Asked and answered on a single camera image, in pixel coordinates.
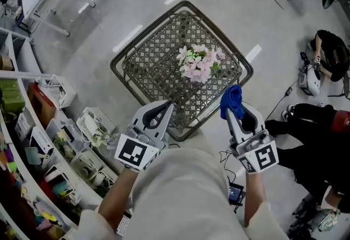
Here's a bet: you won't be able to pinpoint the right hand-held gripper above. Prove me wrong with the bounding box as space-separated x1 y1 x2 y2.
225 102 280 175

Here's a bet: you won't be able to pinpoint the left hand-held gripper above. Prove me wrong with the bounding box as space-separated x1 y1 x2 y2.
114 99 174 172

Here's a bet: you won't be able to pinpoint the blue cloth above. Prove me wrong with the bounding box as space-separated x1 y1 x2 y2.
220 84 246 121

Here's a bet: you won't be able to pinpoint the pink artificial flower bouquet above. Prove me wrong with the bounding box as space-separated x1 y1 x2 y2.
176 44 227 84

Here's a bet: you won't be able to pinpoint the person's left forearm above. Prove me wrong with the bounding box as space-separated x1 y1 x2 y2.
98 167 137 223

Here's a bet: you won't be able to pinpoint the person's right forearm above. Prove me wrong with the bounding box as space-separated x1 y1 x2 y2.
243 172 267 227

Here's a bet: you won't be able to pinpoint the small white flower bunch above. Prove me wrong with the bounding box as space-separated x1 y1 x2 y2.
90 129 118 149

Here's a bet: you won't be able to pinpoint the woven rattan side table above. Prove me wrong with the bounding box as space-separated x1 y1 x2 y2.
110 0 254 143

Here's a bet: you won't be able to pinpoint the small black screen device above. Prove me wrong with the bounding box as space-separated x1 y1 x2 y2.
228 182 246 206

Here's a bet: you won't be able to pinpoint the white rounded device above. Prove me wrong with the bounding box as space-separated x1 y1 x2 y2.
297 65 322 97

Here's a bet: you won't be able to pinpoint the person's white shirt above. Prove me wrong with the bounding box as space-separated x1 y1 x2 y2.
78 148 289 240

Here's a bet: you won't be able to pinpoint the clear plastic bin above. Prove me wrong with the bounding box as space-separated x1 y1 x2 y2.
46 118 83 152

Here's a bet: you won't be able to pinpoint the white mesh storage box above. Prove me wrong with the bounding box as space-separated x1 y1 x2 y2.
35 74 77 108

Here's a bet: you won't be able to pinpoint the white perforated panel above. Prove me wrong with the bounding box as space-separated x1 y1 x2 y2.
116 215 132 237

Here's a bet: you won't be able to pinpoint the white perforated device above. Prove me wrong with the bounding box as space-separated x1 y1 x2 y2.
28 126 54 156

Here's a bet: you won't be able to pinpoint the red brown cardboard box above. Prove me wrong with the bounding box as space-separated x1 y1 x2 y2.
27 83 57 122

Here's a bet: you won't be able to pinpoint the teal cup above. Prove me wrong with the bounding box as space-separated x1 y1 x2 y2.
51 181 69 197

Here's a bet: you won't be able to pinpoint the white shelving unit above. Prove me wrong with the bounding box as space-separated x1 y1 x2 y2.
0 27 135 240

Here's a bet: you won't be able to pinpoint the green box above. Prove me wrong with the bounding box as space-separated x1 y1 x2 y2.
0 79 25 114

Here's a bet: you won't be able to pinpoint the tangled black floor cables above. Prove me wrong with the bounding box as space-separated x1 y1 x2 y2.
218 148 238 179

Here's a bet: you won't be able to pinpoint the black power adapter cable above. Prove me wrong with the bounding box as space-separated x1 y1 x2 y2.
266 79 301 124

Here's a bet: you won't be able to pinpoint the white basket of cables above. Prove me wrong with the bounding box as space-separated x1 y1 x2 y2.
76 107 115 141

